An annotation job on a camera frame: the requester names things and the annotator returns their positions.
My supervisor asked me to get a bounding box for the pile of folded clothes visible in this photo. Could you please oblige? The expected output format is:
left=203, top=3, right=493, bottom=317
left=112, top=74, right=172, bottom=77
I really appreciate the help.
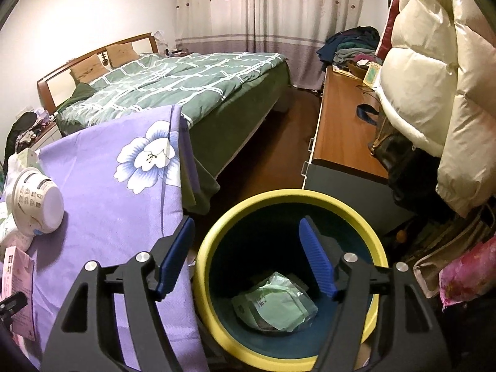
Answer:
left=317, top=26, right=382, bottom=67

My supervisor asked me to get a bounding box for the pink plastic bag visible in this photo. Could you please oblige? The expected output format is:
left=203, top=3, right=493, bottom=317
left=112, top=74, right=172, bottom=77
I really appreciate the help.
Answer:
left=438, top=236, right=496, bottom=308

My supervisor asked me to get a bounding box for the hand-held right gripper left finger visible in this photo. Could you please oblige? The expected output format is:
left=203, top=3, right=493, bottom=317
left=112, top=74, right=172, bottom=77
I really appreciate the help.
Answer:
left=41, top=216, right=198, bottom=372

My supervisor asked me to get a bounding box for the red coat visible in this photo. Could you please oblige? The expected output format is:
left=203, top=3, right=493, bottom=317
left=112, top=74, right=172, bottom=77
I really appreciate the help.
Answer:
left=376, top=0, right=407, bottom=63

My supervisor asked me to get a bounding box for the yellow rimmed dark bin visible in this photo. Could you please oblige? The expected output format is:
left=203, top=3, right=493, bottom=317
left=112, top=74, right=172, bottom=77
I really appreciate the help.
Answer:
left=193, top=189, right=389, bottom=365

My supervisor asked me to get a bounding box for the green framed card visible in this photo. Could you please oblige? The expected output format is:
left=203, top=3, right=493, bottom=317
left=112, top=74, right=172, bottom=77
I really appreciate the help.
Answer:
left=362, top=61, right=384, bottom=87

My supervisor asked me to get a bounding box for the white printed bowl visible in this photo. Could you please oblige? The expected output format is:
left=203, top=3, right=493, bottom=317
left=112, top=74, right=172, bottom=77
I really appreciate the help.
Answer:
left=11, top=166, right=65, bottom=237

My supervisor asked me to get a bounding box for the dark clothes heap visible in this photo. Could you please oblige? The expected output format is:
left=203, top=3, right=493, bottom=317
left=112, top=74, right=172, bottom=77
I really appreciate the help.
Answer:
left=5, top=110, right=51, bottom=163

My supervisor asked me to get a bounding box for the wooden desk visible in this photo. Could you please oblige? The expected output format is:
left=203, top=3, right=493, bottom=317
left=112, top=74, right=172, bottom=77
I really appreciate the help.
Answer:
left=300, top=66, right=421, bottom=233

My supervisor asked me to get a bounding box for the green checked duvet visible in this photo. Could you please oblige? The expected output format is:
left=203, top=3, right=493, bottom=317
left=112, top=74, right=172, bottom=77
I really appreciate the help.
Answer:
left=56, top=51, right=290, bottom=134

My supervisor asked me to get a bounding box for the dark green cloth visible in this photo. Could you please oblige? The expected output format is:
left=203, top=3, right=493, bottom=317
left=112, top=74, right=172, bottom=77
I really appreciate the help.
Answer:
left=58, top=82, right=97, bottom=111

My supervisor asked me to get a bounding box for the brown pillow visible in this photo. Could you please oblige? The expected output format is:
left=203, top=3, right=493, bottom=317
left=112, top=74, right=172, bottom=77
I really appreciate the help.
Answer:
left=70, top=56, right=110, bottom=83
left=105, top=42, right=139, bottom=66

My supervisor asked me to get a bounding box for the pink beige curtain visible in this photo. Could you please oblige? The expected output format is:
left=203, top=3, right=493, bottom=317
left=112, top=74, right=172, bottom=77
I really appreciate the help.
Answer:
left=174, top=0, right=400, bottom=91

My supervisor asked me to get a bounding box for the white green printed wrapper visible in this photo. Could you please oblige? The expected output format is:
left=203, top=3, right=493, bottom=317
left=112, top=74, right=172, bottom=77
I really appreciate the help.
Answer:
left=0, top=201, right=37, bottom=250

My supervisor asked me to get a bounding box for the white bedside cabinet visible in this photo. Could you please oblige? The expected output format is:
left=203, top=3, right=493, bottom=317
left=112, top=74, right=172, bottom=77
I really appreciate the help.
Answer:
left=29, top=122, right=60, bottom=153

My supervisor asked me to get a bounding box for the cream down jacket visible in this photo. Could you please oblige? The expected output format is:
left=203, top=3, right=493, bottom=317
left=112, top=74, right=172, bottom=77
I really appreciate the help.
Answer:
left=378, top=0, right=496, bottom=218

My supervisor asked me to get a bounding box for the purple floral tablecloth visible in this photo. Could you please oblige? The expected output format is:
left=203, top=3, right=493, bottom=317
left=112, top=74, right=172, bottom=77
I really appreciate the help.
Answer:
left=0, top=104, right=206, bottom=372

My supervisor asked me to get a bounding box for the brown handbag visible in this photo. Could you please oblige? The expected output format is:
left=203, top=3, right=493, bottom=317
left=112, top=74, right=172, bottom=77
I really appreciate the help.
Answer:
left=368, top=104, right=443, bottom=212

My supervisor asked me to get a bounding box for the wooden bed headboard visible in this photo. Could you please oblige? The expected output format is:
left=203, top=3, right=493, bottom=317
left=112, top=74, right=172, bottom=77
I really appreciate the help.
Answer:
left=37, top=33, right=160, bottom=115

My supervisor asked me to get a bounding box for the light green plastic package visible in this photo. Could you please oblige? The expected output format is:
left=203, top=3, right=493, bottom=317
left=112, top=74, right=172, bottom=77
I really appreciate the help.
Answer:
left=232, top=271, right=319, bottom=333

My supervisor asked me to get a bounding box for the pink strawberry milk carton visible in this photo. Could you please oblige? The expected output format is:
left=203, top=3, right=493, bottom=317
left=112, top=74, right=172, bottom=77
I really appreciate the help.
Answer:
left=0, top=246, right=37, bottom=339

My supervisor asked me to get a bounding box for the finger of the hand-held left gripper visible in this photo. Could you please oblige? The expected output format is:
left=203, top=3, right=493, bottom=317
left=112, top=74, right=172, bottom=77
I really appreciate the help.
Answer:
left=0, top=292, right=29, bottom=324

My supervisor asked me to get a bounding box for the blue strap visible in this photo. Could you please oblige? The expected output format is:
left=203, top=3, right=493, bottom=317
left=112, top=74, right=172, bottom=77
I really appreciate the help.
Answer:
left=356, top=104, right=381, bottom=127

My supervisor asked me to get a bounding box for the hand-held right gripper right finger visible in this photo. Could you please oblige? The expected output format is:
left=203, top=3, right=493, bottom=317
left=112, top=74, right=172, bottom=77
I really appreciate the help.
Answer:
left=298, top=215, right=458, bottom=372

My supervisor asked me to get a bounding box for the beige bag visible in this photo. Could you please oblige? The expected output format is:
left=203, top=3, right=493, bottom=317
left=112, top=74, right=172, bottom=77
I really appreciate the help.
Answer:
left=413, top=236, right=466, bottom=300

